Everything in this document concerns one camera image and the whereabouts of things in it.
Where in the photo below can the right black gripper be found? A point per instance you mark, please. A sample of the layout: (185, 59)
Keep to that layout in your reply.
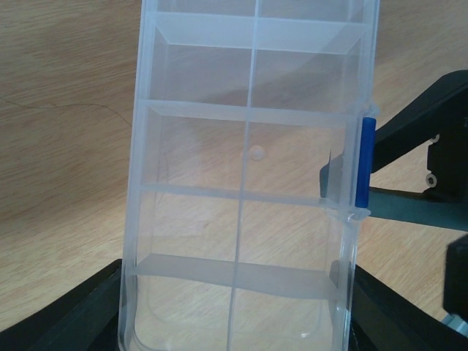
(441, 111)

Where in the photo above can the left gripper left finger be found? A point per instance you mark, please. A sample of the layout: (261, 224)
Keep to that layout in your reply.
(85, 318)

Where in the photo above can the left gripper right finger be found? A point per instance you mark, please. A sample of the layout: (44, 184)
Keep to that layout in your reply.
(383, 320)

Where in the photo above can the clear plastic pill organizer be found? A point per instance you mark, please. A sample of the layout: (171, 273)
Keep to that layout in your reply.
(248, 174)

